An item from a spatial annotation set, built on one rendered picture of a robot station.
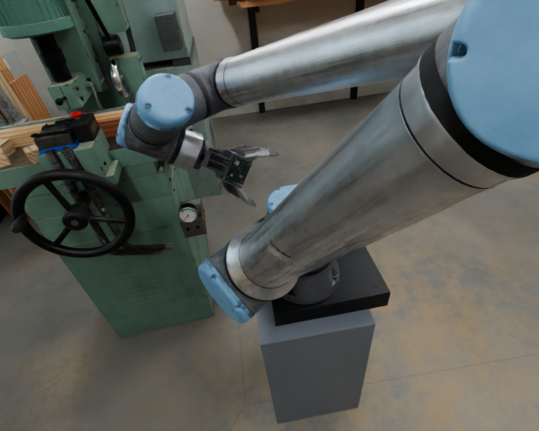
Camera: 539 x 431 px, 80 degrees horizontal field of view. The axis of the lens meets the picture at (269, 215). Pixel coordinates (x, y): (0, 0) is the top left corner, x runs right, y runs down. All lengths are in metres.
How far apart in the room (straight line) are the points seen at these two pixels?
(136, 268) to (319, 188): 1.09
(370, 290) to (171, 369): 0.96
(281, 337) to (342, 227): 0.58
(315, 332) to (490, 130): 0.73
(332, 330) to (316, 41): 0.66
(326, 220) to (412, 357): 1.22
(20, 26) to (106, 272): 0.80
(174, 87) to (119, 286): 0.98
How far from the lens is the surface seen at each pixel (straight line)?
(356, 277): 0.92
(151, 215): 1.18
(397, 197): 0.28
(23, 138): 1.30
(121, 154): 1.07
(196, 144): 0.73
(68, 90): 1.15
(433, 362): 1.54
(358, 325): 0.90
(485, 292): 1.83
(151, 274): 1.38
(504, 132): 0.21
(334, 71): 0.45
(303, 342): 0.89
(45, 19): 1.10
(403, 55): 0.41
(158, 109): 0.59
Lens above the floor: 1.31
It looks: 39 degrees down
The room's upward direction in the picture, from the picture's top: 7 degrees counter-clockwise
